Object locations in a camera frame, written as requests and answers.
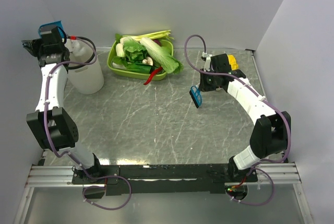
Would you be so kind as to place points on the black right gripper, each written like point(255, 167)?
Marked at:
point(203, 86)

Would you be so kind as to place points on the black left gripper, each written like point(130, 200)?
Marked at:
point(33, 47)

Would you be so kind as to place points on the blue dustpan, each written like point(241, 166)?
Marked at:
point(57, 24)

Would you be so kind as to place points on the blue hand brush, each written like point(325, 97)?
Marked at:
point(195, 96)

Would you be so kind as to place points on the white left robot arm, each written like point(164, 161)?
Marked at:
point(50, 124)

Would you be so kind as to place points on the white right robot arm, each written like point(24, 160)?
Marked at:
point(269, 135)

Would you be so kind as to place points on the yellow napa cabbage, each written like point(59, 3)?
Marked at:
point(233, 63)

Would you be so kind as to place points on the white bin with black rim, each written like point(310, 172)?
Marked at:
point(84, 75)

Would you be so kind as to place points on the red chili pepper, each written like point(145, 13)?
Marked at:
point(150, 78)

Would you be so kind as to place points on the mushroom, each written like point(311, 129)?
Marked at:
point(148, 61)

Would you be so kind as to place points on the yellow-green celery stalks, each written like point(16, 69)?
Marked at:
point(154, 35)

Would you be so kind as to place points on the white radish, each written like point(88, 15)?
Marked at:
point(120, 50)

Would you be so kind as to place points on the green vegetable basket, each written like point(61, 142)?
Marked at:
point(168, 45)

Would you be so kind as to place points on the green lettuce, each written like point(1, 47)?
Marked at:
point(134, 51)

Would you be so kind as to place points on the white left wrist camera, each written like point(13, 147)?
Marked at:
point(76, 48)

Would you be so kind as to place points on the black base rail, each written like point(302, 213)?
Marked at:
point(165, 178)

